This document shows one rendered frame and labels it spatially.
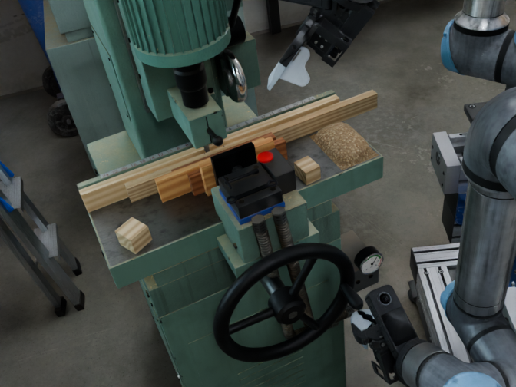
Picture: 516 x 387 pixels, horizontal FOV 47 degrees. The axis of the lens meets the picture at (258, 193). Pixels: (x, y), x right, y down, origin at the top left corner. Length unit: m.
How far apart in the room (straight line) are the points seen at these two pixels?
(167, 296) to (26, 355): 1.12
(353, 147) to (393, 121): 1.66
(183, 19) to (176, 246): 0.42
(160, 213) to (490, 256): 0.64
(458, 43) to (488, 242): 0.68
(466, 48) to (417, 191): 1.20
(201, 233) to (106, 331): 1.13
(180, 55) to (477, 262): 0.57
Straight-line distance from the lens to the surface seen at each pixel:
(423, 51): 3.47
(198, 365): 1.45
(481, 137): 0.70
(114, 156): 1.57
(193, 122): 1.14
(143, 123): 1.38
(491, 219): 0.81
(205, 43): 1.04
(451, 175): 1.47
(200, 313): 1.31
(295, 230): 1.11
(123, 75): 1.32
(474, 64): 1.43
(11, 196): 2.08
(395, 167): 2.64
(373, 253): 1.35
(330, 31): 0.96
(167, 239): 1.15
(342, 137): 1.26
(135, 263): 1.15
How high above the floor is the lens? 1.70
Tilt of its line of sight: 42 degrees down
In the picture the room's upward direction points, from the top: 9 degrees counter-clockwise
